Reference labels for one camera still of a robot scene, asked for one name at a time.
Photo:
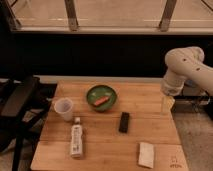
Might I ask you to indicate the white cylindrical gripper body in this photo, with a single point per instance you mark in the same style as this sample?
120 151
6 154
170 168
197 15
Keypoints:
172 84

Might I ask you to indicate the translucent yellowish gripper finger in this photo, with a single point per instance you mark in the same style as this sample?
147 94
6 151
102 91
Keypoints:
167 104

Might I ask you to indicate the black eraser block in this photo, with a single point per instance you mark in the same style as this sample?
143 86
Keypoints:
124 122

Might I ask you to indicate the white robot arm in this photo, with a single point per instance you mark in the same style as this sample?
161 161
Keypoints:
187 63

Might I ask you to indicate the white folded napkin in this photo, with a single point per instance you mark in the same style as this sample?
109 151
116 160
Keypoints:
146 155

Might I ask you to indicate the orange carrot piece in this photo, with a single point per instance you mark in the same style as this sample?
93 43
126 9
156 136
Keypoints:
101 101

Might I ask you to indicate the green bowl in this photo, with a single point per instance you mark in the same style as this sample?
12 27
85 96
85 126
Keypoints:
99 91

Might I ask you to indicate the white plastic bottle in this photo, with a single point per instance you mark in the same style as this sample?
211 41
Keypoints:
76 147

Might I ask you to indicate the black office chair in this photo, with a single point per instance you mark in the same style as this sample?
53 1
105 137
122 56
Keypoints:
22 105

